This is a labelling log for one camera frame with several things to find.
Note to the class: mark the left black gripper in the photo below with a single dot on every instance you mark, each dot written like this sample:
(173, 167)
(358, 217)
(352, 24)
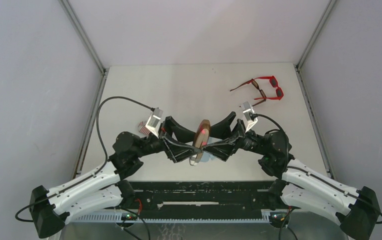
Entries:
(167, 139)

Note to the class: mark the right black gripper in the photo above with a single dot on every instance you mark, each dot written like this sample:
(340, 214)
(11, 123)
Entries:
(237, 139)

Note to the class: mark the brown striped glasses case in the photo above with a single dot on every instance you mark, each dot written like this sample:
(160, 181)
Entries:
(201, 139)

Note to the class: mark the light blue cleaning cloth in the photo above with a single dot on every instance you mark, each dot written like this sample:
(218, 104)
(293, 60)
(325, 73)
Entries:
(207, 157)

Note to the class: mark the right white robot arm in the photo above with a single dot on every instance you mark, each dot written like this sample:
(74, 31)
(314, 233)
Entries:
(355, 211)

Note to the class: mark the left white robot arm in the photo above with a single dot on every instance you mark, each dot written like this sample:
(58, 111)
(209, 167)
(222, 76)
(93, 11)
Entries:
(106, 185)

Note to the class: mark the brown tortoise sunglasses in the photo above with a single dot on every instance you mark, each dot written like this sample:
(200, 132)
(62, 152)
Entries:
(256, 88)

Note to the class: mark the red sunglasses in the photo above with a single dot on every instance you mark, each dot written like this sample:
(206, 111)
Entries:
(275, 85)

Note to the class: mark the flag print glasses case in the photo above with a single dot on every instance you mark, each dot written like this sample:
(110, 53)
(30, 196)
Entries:
(142, 129)

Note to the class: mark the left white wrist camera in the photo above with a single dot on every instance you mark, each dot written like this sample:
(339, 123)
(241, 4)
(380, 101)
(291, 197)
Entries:
(154, 121)

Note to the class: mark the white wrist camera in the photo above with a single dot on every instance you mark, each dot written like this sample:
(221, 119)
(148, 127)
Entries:
(154, 121)
(249, 120)

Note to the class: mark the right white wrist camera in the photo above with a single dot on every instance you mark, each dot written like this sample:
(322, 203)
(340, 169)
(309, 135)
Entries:
(249, 120)

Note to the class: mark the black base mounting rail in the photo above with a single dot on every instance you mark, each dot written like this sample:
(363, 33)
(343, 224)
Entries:
(203, 200)

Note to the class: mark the right aluminium frame post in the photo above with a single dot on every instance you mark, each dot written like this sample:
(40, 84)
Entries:
(299, 69)

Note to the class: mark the aluminium frame post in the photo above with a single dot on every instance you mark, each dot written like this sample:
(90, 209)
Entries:
(299, 69)
(90, 49)

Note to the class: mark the left aluminium frame post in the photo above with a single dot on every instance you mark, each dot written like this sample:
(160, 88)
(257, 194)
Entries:
(90, 49)

